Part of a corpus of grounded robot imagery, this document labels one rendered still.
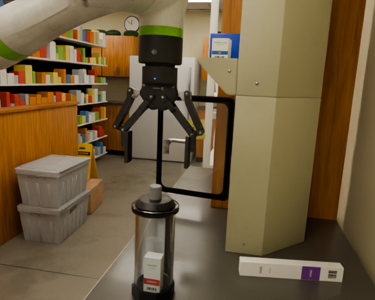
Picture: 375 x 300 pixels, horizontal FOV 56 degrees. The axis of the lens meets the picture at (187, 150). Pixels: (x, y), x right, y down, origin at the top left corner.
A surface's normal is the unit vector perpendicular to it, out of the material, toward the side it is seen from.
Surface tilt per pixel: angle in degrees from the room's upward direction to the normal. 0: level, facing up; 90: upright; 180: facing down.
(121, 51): 90
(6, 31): 110
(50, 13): 118
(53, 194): 95
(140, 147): 90
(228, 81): 90
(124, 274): 0
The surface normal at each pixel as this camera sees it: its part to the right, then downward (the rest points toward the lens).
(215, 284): 0.04, -0.98
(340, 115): -0.19, 0.18
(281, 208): 0.56, 0.18
